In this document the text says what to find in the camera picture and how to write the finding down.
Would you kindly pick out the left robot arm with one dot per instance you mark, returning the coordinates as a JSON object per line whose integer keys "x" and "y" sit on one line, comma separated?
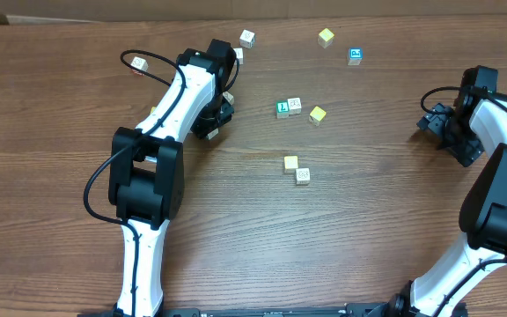
{"x": 146, "y": 182}

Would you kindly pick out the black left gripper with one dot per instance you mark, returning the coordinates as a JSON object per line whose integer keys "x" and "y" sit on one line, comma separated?
{"x": 217, "y": 119}

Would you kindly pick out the red U wooden block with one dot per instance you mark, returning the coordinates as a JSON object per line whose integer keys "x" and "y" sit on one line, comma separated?
{"x": 139, "y": 65}

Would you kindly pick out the blue top turtle block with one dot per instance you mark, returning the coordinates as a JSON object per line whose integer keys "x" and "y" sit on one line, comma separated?
{"x": 355, "y": 56}

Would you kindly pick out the brown cardboard backdrop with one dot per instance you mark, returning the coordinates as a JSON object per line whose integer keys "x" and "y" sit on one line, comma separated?
{"x": 159, "y": 10}

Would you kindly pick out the ice cream wooden block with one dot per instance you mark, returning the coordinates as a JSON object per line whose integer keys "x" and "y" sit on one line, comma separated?
{"x": 239, "y": 55}

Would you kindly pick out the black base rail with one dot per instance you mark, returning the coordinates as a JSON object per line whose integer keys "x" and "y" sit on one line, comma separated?
{"x": 350, "y": 310}

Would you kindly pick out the green L wooden block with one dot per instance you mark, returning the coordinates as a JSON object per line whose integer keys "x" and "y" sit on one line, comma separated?
{"x": 282, "y": 109}

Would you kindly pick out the yellow S wooden block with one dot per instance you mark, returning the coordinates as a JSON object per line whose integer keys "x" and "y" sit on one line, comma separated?
{"x": 290, "y": 164}

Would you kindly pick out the engraved plain wooden block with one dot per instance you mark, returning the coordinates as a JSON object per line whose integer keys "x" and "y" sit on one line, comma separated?
{"x": 303, "y": 176}

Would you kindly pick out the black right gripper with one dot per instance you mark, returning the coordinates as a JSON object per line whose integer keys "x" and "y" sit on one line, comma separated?
{"x": 438, "y": 121}

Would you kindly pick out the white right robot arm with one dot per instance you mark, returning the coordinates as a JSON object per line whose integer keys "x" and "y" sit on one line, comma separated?
{"x": 475, "y": 124}

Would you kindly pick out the red C wooden block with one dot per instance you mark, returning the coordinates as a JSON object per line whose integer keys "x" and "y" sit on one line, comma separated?
{"x": 229, "y": 98}

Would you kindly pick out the dark green J wooden block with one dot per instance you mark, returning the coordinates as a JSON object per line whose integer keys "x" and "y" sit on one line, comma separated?
{"x": 247, "y": 39}

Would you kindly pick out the yellow top far block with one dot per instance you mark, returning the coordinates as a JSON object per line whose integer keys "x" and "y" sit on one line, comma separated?
{"x": 325, "y": 38}

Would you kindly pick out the yellow top duck block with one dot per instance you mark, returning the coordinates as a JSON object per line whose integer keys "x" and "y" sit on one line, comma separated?
{"x": 317, "y": 115}

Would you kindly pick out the red bird yellow block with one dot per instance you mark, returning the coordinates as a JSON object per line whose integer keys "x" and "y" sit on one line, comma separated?
{"x": 212, "y": 134}

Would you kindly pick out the plain I wooden block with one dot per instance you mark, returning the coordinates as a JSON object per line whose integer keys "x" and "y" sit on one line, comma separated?
{"x": 295, "y": 105}

